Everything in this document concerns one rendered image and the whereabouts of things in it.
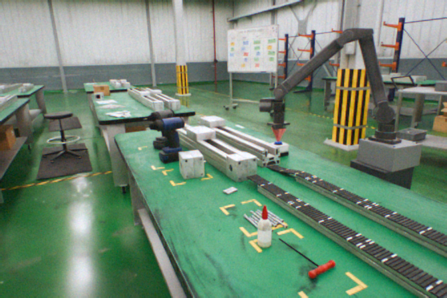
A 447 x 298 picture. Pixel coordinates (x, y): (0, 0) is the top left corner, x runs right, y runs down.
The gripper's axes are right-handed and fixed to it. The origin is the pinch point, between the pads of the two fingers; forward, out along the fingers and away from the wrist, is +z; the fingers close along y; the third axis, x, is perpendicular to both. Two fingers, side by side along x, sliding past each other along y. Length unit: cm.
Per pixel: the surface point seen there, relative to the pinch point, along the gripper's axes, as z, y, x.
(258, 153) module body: 2.3, 17.5, 8.1
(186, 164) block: 2, 53, 7
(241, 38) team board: -84, -285, -524
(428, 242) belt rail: 7, 14, 84
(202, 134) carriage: -2.9, 34.1, -19.9
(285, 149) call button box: 4.7, -1.6, 4.1
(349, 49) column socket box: -50, -255, -181
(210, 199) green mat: 8, 53, 30
